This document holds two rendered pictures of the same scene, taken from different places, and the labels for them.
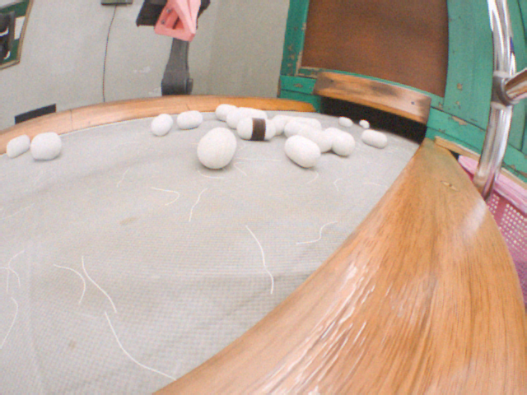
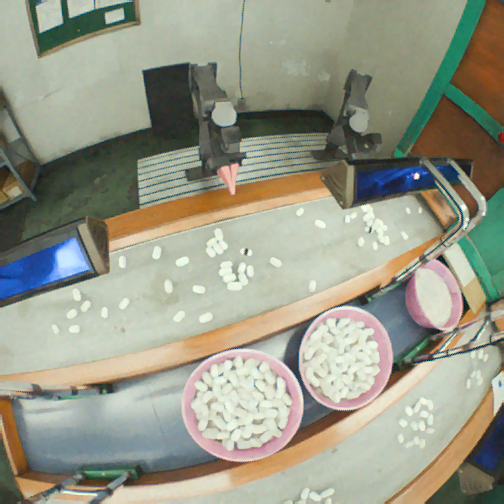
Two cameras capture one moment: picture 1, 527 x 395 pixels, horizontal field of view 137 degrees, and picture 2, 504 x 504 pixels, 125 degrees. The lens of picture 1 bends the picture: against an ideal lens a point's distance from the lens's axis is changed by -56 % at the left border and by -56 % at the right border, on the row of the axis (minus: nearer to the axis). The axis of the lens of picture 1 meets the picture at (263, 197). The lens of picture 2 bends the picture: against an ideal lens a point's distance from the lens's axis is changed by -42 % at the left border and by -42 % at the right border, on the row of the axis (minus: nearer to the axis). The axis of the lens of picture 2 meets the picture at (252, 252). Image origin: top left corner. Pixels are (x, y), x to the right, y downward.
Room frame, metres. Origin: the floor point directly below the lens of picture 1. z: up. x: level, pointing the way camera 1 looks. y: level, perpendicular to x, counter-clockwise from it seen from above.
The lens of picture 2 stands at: (-0.39, 0.19, 1.29)
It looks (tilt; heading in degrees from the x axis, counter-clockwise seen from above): 60 degrees down; 21
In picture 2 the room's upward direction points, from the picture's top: 11 degrees clockwise
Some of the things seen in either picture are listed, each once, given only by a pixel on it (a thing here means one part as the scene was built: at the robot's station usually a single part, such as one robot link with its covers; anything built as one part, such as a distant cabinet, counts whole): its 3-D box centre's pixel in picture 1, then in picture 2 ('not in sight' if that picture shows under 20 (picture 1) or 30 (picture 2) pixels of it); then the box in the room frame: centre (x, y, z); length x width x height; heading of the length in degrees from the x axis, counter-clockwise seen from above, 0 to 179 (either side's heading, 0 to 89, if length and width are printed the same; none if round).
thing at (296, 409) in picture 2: not in sight; (242, 404); (-0.44, 0.12, 0.72); 0.27 x 0.27 x 0.10
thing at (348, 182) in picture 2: not in sight; (429, 168); (0.16, 0.00, 1.08); 0.62 x 0.08 x 0.07; 142
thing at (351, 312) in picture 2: not in sight; (342, 358); (-0.22, -0.05, 0.72); 0.27 x 0.27 x 0.10
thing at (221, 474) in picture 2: not in sight; (308, 439); (-0.45, -0.08, 0.71); 1.81 x 0.05 x 0.11; 142
